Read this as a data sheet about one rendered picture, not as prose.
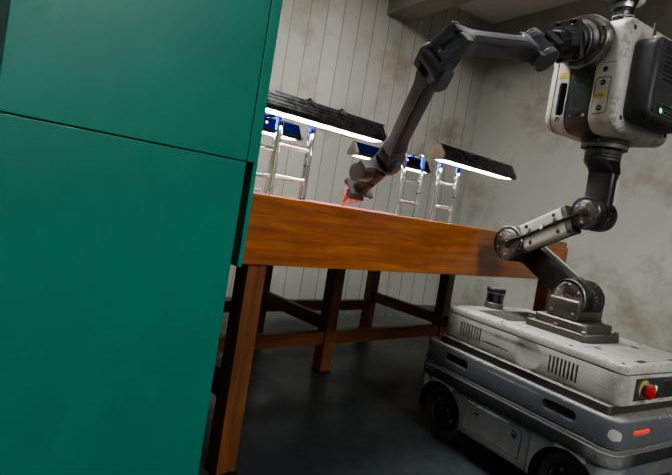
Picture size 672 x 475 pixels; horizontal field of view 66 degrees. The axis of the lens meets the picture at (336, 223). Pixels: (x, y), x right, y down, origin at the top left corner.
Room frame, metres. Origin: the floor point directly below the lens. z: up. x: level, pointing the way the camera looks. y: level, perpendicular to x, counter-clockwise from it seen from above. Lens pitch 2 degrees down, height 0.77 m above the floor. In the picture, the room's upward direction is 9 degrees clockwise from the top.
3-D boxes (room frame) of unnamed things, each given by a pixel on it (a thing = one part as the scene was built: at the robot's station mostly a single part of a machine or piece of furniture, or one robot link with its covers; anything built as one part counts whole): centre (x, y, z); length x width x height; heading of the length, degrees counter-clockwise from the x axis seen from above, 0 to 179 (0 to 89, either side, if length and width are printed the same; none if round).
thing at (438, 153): (2.51, -0.62, 1.08); 0.62 x 0.08 x 0.07; 131
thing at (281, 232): (1.95, -0.40, 0.67); 1.81 x 0.12 x 0.19; 131
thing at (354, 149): (2.93, -0.26, 1.08); 0.62 x 0.08 x 0.07; 131
